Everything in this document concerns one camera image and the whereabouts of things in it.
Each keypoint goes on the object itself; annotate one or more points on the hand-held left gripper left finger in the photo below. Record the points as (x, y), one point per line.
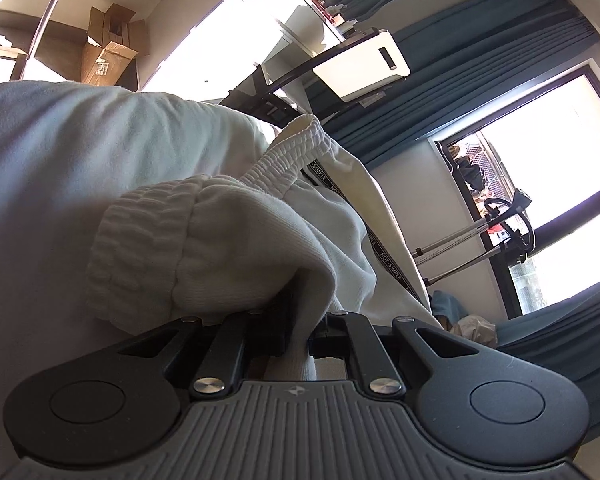
(229, 347)

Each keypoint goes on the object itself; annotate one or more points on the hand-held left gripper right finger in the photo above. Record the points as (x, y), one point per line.
(365, 355)

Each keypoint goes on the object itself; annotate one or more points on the white sweatpants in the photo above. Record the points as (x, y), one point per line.
(240, 240)

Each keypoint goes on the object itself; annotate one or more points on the small teal cloth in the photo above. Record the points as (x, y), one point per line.
(445, 306)

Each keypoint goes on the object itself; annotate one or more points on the crumpled beige bag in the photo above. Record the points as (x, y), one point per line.
(475, 329)

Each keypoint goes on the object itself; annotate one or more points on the teal window curtain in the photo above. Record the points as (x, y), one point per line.
(480, 45)
(570, 340)

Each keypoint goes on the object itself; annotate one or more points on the white bed sheet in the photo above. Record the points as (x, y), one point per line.
(55, 170)

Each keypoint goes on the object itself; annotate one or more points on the black framed window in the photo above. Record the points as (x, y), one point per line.
(555, 160)

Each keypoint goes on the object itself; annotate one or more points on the white air purifier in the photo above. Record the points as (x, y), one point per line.
(360, 67)

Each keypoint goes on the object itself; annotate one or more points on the open cardboard box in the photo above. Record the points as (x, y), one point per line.
(107, 62)

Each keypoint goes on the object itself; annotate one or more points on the row of small bottles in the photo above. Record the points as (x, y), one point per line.
(332, 2)

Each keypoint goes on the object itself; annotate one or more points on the curved metal pole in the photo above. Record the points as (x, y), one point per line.
(50, 10)

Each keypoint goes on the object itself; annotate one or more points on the black curved table frame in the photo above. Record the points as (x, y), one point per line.
(260, 92)

